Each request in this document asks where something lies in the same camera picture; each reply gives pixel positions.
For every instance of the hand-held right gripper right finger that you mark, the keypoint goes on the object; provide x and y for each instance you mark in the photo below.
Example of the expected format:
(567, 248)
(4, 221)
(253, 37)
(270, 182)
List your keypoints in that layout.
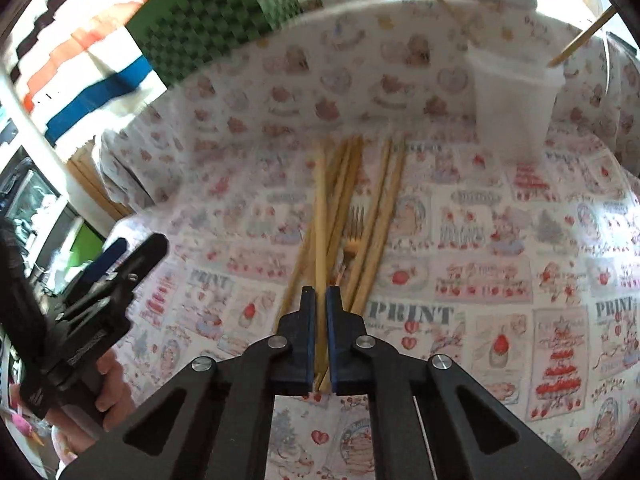
(332, 320)

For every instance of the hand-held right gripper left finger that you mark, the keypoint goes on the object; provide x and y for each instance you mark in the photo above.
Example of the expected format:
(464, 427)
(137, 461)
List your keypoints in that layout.
(308, 320)

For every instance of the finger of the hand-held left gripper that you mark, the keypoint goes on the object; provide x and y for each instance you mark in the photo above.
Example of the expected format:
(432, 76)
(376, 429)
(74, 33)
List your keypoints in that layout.
(145, 255)
(107, 260)

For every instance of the metal fork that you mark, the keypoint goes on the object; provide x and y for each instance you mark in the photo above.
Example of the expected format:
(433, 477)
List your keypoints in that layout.
(352, 230)

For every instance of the long bamboo chopstick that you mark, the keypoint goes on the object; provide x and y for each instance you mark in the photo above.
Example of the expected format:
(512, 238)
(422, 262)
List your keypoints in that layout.
(320, 220)
(582, 37)

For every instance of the pile of wooden chopsticks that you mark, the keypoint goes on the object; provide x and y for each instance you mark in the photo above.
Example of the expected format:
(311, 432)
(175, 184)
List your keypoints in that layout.
(382, 220)

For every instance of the white plastic cup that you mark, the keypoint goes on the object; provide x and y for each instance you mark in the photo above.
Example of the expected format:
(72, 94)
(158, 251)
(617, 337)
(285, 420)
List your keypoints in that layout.
(515, 105)

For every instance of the person's left hand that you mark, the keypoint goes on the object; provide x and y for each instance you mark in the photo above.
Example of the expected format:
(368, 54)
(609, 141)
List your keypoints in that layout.
(112, 385)

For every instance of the green plastic object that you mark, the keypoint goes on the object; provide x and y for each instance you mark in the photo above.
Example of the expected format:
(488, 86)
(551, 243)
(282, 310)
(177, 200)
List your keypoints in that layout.
(85, 245)

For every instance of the printed tablecloth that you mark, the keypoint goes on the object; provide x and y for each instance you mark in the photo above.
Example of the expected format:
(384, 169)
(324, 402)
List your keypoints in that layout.
(500, 270)

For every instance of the striped cloth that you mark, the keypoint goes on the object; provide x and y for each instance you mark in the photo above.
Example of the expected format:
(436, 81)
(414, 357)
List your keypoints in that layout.
(90, 60)

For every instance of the dark green foam panel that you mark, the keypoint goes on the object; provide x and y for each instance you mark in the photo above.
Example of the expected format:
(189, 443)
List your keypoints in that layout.
(190, 35)

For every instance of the wooden frame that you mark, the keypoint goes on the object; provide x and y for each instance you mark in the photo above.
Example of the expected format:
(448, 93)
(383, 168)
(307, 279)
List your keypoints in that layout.
(95, 185)

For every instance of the white post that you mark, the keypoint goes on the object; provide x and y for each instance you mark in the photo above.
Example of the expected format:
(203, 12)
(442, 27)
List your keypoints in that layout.
(35, 140)

